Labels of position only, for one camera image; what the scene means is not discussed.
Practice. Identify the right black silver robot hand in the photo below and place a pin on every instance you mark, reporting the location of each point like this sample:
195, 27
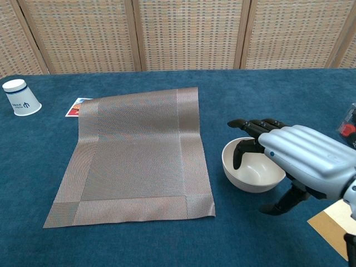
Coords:
306, 155

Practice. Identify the white bowl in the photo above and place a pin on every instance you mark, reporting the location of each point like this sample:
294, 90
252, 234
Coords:
250, 178

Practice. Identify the grey woven placemat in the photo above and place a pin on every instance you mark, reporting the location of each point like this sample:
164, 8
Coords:
133, 155

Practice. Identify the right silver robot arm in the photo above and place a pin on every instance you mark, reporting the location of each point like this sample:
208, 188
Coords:
351, 200

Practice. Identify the red black object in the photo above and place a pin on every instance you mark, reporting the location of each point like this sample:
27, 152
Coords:
349, 128

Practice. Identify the white and brown card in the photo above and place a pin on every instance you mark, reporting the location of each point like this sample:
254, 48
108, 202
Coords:
328, 231

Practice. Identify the blue felt table cover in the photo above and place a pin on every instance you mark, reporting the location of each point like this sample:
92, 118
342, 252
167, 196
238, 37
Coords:
250, 91

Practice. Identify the bamboo folding screen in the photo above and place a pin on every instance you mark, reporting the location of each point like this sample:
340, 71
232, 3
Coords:
189, 33

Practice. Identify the red palace postcard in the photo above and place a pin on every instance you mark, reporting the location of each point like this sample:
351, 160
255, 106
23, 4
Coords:
73, 112

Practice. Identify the white paper cup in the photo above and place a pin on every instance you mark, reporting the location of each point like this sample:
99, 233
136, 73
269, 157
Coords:
22, 100

